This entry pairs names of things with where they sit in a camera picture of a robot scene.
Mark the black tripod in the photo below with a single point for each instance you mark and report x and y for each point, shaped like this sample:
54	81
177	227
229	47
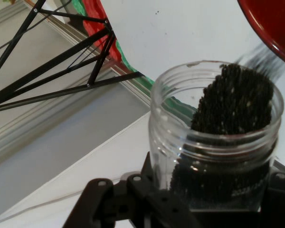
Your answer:
104	82

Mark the black seeds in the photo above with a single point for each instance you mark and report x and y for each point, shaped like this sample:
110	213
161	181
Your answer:
232	107

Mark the clear plastic jar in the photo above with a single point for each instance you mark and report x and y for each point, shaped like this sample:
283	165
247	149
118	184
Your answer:
164	107

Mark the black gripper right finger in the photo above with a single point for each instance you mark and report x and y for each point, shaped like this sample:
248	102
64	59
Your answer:
280	202

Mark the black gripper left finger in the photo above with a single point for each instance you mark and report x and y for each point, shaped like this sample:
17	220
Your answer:
133	202

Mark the red bowl black rim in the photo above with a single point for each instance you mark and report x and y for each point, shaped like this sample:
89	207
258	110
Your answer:
275	23

